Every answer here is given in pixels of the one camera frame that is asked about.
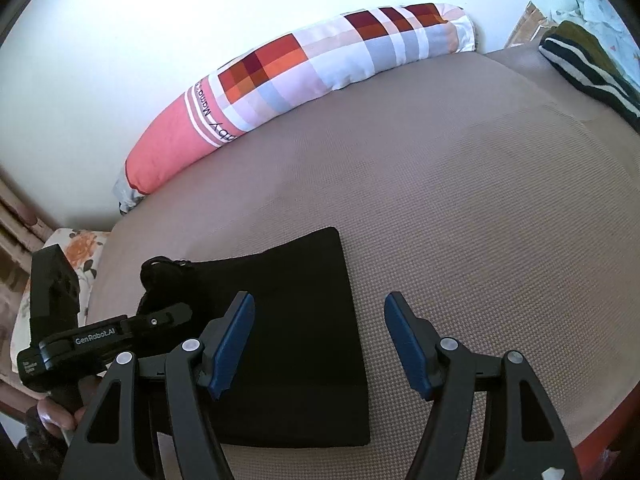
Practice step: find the brown cardboard piece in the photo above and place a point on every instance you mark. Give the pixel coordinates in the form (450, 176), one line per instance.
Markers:
(530, 22)

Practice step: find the floral white pillow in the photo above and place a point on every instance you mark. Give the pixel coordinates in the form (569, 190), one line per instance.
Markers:
(82, 255)

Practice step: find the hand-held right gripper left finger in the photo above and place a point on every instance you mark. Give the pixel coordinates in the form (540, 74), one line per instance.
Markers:
(231, 345)

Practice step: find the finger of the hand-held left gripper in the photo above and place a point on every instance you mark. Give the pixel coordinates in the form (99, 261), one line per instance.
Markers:
(161, 319)

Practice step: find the patterned brown curtain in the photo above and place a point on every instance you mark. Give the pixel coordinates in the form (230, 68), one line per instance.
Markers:
(20, 220)

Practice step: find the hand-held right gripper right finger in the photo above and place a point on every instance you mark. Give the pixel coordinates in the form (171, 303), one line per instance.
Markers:
(411, 345)

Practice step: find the red-brown wooden bed frame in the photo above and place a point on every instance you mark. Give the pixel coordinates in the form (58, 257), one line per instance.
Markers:
(612, 450)

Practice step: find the checked pink bolster pillow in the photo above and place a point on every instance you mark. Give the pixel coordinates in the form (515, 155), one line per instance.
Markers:
(300, 85)

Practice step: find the striped olive black cloth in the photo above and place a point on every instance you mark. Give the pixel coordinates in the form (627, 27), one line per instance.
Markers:
(595, 67)

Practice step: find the white crumpled cloth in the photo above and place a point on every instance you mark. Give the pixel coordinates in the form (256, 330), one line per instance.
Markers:
(600, 15)

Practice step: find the person's left hand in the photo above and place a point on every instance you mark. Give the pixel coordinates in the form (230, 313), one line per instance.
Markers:
(62, 410)

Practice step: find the beige bed cover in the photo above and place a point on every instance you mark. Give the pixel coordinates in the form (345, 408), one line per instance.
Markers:
(475, 240)

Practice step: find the black pants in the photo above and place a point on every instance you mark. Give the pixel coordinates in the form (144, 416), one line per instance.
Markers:
(300, 340)

